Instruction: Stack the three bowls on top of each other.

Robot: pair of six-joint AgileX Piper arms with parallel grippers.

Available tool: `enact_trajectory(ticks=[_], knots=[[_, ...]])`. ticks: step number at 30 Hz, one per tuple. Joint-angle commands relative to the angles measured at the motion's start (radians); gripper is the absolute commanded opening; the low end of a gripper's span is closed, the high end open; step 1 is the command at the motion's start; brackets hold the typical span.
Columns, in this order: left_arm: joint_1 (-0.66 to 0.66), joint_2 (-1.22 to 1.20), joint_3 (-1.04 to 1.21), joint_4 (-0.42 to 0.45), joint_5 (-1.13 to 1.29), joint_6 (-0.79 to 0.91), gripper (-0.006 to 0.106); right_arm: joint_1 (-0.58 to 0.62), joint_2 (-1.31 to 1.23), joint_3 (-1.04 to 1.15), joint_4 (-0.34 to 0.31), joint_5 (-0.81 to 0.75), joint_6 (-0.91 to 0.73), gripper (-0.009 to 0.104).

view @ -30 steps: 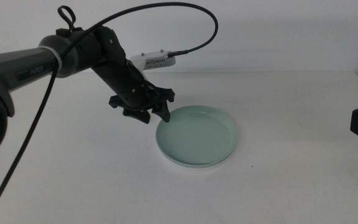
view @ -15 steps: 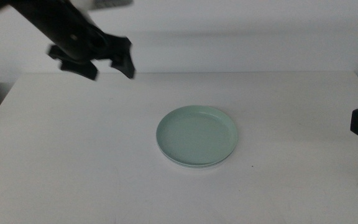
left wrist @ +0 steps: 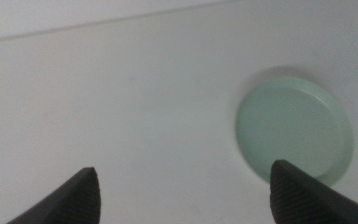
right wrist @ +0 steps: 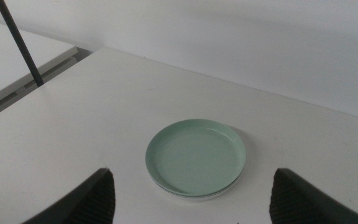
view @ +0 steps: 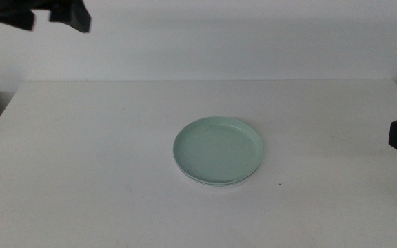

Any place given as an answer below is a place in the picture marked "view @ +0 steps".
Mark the pale green shallow bowl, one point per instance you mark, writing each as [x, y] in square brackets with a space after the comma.
[219, 148]

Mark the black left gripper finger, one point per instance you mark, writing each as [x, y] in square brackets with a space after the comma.
[9, 19]
[76, 17]

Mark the white shallow bowl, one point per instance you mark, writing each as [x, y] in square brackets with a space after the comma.
[216, 185]

